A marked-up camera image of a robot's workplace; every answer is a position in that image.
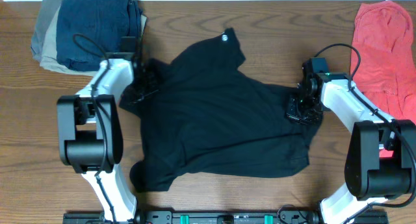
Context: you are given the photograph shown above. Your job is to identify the black t-shirt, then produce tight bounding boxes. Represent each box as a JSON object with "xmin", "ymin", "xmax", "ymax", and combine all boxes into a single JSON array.
[{"xmin": 120, "ymin": 28, "xmax": 320, "ymax": 192}]

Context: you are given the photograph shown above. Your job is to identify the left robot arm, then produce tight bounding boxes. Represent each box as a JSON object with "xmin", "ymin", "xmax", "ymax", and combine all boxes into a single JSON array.
[{"xmin": 57, "ymin": 58, "xmax": 157, "ymax": 223}]

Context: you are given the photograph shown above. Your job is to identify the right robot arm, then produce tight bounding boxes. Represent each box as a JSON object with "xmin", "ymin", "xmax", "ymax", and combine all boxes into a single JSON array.
[{"xmin": 287, "ymin": 70, "xmax": 415, "ymax": 223}]

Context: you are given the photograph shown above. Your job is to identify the folded navy blue garment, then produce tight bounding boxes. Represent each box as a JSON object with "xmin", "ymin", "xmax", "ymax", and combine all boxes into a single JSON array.
[{"xmin": 56, "ymin": 0, "xmax": 142, "ymax": 72}]

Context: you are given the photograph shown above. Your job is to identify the red t-shirt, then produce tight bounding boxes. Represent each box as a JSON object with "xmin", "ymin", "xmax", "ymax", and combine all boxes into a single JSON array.
[{"xmin": 349, "ymin": 0, "xmax": 416, "ymax": 158}]

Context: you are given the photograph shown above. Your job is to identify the folded beige garment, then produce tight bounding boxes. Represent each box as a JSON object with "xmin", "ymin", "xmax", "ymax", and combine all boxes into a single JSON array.
[{"xmin": 39, "ymin": 7, "xmax": 147, "ymax": 76}]

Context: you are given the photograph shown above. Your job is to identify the folded grey garment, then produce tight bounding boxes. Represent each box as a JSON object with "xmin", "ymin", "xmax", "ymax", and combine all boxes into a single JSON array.
[{"xmin": 31, "ymin": 0, "xmax": 62, "ymax": 61}]

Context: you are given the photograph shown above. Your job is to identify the right black cable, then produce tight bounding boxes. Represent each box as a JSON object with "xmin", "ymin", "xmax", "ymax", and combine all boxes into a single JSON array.
[{"xmin": 313, "ymin": 43, "xmax": 416, "ymax": 208}]

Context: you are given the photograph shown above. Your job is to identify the black cable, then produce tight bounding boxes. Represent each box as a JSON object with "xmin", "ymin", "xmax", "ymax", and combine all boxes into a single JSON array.
[
  {"xmin": 313, "ymin": 43, "xmax": 416, "ymax": 208},
  {"xmin": 71, "ymin": 33, "xmax": 118, "ymax": 224}
]

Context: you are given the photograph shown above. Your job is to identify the left black cable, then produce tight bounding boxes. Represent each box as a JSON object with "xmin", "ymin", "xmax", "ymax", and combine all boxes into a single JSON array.
[{"xmin": 71, "ymin": 33, "xmax": 118, "ymax": 224}]

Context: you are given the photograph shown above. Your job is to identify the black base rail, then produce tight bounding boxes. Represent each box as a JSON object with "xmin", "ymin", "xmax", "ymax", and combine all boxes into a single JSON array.
[{"xmin": 62, "ymin": 209, "xmax": 389, "ymax": 224}]

